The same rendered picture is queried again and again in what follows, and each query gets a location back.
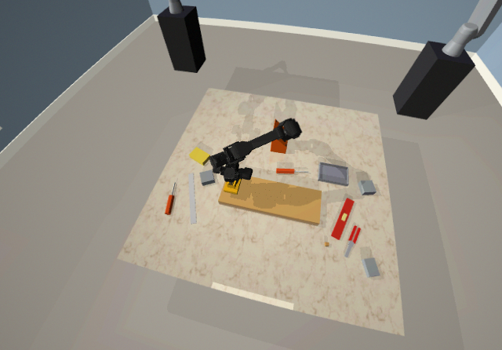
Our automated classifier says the orange-handled awl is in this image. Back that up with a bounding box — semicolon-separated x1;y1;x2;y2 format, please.
165;182;176;215
276;169;309;174

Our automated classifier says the white flat bar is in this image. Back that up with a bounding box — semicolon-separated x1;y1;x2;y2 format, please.
189;173;197;224

